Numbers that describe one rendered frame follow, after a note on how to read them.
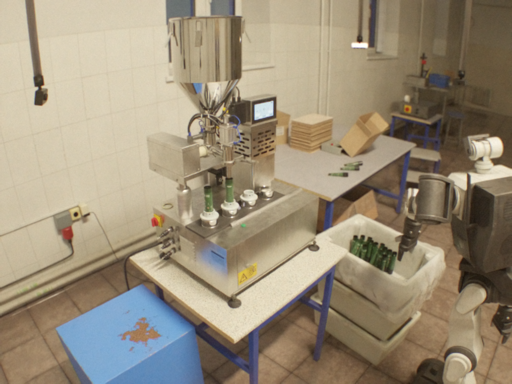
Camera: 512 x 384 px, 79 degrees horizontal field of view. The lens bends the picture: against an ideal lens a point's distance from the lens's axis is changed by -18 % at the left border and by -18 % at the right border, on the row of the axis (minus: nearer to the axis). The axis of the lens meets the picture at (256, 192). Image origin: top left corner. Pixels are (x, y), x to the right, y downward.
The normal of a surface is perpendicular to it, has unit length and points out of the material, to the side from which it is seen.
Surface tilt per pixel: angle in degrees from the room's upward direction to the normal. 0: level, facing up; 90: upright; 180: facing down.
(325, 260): 0
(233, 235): 0
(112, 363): 0
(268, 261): 90
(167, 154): 90
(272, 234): 90
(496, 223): 81
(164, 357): 90
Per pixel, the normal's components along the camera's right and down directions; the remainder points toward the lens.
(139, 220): 0.73, 0.29
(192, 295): 0.00, -0.90
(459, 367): -0.69, 0.31
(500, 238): 0.04, 0.52
